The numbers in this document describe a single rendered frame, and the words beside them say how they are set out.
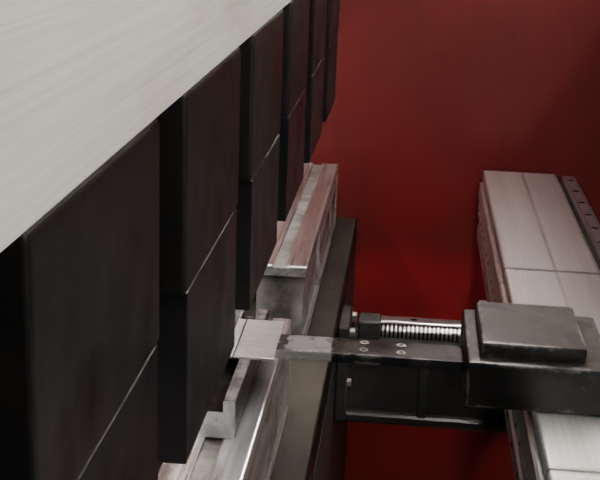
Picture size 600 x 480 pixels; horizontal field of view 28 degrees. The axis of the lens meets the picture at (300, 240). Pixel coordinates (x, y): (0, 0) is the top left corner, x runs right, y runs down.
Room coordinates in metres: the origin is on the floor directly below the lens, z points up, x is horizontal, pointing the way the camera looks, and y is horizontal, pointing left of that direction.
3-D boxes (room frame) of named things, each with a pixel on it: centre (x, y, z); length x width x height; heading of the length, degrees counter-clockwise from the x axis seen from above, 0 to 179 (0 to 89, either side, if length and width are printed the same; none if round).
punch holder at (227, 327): (0.55, 0.08, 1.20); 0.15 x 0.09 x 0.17; 175
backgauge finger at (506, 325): (0.90, -0.11, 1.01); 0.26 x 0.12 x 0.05; 85
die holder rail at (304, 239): (1.47, 0.00, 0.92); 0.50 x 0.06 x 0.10; 175
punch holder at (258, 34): (0.75, 0.07, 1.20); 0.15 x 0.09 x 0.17; 175
